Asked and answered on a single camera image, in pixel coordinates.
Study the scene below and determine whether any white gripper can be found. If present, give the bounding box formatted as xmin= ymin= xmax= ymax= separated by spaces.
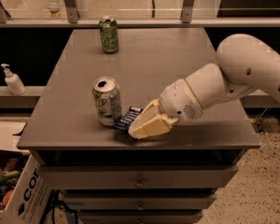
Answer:
xmin=128 ymin=79 xmax=203 ymax=139

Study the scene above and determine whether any blue rxbar blueberry bar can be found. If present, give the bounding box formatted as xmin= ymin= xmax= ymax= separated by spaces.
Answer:
xmin=113 ymin=106 xmax=143 ymax=133

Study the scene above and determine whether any white 7up can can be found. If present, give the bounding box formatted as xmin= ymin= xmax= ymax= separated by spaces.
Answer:
xmin=92 ymin=77 xmax=122 ymax=126

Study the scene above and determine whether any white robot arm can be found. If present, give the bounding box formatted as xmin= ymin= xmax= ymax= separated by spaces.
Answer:
xmin=128 ymin=34 xmax=280 ymax=139

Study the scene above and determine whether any green soda can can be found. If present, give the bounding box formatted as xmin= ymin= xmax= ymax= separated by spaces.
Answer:
xmin=99 ymin=16 xmax=119 ymax=53

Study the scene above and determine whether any top drawer knob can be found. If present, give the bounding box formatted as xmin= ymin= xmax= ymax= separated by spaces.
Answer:
xmin=135 ymin=178 xmax=145 ymax=188

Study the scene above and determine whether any drawer knob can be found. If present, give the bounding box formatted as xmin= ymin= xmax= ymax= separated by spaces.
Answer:
xmin=137 ymin=204 xmax=145 ymax=211
xmin=135 ymin=178 xmax=145 ymax=188

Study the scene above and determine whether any grey drawer cabinet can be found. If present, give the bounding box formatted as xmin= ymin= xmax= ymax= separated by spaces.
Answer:
xmin=19 ymin=28 xmax=259 ymax=224

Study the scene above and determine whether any middle drawer knob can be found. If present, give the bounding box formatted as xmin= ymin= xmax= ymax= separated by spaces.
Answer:
xmin=137 ymin=204 xmax=145 ymax=211

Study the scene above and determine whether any white pump bottle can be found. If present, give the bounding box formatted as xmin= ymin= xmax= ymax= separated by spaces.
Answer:
xmin=1 ymin=63 xmax=26 ymax=96

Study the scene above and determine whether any white cardboard box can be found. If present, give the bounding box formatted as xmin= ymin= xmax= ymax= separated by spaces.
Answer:
xmin=0 ymin=150 xmax=50 ymax=224

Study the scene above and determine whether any orange ball in box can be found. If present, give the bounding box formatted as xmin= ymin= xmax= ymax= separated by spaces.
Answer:
xmin=2 ymin=190 xmax=13 ymax=207

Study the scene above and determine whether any grey metal railing frame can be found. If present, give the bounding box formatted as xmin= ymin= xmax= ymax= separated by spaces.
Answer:
xmin=0 ymin=0 xmax=280 ymax=28

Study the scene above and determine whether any black cable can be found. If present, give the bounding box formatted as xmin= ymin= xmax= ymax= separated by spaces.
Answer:
xmin=40 ymin=189 xmax=80 ymax=224

